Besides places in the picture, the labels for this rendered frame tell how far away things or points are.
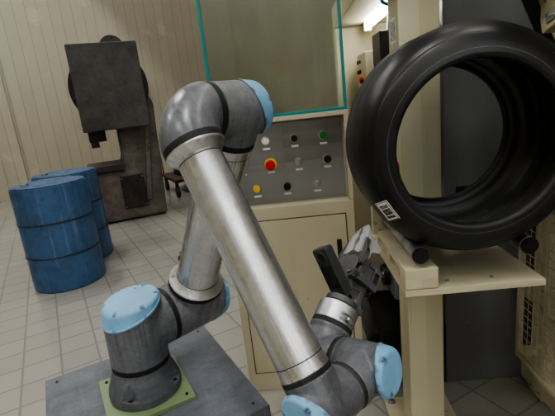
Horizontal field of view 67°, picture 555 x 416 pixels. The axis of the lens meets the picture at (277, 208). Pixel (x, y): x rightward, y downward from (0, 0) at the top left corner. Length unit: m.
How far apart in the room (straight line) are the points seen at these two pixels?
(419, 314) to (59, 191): 2.91
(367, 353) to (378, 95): 0.59
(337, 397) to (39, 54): 9.38
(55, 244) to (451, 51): 3.31
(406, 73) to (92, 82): 4.78
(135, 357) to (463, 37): 1.09
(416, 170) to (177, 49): 9.03
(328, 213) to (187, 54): 8.72
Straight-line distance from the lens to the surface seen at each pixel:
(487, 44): 1.12
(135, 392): 1.21
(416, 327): 1.70
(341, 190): 1.84
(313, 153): 1.80
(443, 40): 1.11
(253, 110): 0.86
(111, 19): 10.03
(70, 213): 3.79
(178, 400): 1.23
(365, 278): 0.97
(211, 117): 0.78
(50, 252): 3.85
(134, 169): 5.85
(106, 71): 5.57
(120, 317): 1.12
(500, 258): 1.44
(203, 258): 1.07
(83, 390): 1.42
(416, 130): 1.48
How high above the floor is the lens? 1.33
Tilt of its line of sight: 14 degrees down
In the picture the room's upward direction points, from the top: 6 degrees counter-clockwise
